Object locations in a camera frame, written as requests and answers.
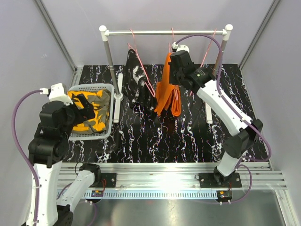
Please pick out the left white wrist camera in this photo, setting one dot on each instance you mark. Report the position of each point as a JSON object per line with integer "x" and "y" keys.
{"x": 57, "y": 92}

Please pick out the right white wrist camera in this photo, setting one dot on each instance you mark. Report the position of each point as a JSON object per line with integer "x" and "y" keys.
{"x": 176, "y": 47}

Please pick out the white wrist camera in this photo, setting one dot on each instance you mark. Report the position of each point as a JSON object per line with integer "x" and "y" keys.
{"x": 57, "y": 92}
{"x": 176, "y": 47}

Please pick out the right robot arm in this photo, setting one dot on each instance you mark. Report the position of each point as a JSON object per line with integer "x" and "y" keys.
{"x": 242, "y": 128}

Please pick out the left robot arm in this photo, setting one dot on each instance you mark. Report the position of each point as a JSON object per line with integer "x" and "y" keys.
{"x": 46, "y": 152}

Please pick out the aluminium mounting rail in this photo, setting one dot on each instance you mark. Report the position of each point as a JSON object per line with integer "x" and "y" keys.
{"x": 172, "y": 177}

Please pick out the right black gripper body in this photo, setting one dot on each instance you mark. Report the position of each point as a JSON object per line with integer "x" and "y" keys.
{"x": 175, "y": 76}

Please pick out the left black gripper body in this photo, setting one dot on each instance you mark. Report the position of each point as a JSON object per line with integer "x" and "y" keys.
{"x": 75, "y": 117}

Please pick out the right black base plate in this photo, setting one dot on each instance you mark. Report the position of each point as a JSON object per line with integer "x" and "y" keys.
{"x": 211, "y": 180}

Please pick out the white and steel clothes rack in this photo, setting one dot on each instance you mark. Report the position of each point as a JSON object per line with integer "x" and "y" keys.
{"x": 117, "y": 81}

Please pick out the yellow camouflage trousers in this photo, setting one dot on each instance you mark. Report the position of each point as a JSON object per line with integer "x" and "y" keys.
{"x": 100, "y": 101}

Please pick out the black and white trousers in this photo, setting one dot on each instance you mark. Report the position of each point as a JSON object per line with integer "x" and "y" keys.
{"x": 135, "y": 83}

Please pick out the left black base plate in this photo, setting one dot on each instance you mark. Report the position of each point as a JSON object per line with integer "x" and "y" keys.
{"x": 108, "y": 180}

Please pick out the orange trousers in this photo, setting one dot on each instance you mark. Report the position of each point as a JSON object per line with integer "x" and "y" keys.
{"x": 168, "y": 95}

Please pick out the white slotted cable duct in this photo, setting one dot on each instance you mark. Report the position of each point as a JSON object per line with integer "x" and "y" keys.
{"x": 151, "y": 194}

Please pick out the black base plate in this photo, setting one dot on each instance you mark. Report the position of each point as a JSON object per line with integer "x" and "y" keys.
{"x": 211, "y": 180}
{"x": 108, "y": 180}

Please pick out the pink wire hanger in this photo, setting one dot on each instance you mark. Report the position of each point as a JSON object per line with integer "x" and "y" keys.
{"x": 171, "y": 50}
{"x": 141, "y": 63}
{"x": 205, "y": 55}

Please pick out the white perforated plastic basket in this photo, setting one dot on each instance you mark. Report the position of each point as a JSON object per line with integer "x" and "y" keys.
{"x": 92, "y": 88}

